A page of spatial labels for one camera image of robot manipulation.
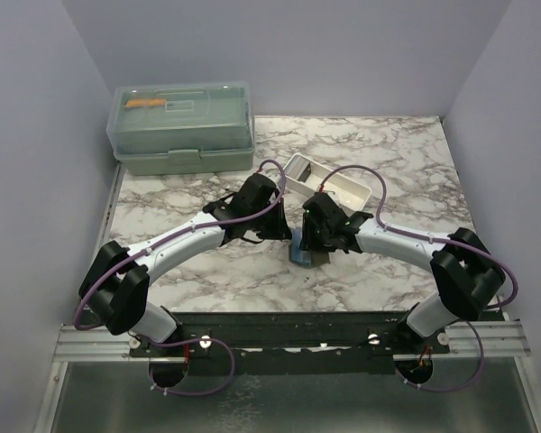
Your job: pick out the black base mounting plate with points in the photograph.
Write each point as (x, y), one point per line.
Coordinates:
(310, 343)

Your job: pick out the orange item inside box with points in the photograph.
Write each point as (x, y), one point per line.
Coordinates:
(144, 102)

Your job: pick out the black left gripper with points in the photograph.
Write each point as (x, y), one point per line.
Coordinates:
(280, 231)

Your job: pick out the aluminium rail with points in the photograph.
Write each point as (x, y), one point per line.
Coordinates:
(95, 345)

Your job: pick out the beige card holder wallet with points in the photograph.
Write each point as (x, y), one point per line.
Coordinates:
(305, 259)

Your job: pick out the white rectangular card tray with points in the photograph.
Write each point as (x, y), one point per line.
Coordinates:
(304, 176)

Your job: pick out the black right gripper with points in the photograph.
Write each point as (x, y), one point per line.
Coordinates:
(308, 241)

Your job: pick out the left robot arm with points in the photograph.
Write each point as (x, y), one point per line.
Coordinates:
(117, 284)

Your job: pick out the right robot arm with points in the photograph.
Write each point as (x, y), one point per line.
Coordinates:
(466, 278)

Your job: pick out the green plastic storage box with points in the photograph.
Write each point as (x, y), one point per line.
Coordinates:
(204, 127)

